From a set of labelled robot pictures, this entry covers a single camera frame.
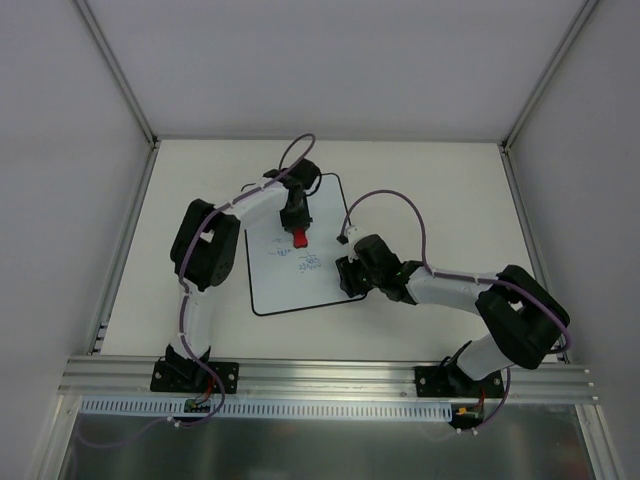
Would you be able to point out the white slotted cable duct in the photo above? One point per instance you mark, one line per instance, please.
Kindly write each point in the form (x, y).
(439, 412)

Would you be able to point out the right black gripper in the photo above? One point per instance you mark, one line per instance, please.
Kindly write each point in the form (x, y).
(350, 276)

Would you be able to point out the red whiteboard eraser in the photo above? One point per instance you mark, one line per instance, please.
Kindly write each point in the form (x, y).
(299, 238)

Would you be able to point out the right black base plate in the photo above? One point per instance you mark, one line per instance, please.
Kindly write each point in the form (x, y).
(452, 382)

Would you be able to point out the right aluminium frame post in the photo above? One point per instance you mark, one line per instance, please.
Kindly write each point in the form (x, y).
(559, 54)

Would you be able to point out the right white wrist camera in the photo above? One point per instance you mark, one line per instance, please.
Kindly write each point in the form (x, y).
(350, 235)

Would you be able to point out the left aluminium frame post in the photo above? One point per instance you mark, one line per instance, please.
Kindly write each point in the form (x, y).
(115, 70)

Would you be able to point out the aluminium mounting rail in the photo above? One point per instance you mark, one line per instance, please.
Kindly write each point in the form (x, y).
(551, 383)

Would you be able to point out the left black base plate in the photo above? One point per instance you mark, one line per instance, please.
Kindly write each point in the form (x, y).
(225, 377)

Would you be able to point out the aluminium frame post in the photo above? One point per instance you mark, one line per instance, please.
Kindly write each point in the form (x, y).
(115, 70)
(559, 54)

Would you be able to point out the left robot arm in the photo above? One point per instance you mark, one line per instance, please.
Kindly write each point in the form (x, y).
(203, 254)

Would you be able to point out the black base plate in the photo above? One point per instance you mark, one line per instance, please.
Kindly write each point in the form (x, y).
(225, 377)
(452, 382)

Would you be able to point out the white whiteboard black frame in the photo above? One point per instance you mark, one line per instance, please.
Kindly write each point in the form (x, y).
(285, 279)

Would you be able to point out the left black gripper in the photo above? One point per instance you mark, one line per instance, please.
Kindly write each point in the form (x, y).
(296, 220)

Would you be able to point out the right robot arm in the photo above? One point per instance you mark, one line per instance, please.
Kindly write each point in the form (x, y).
(523, 320)

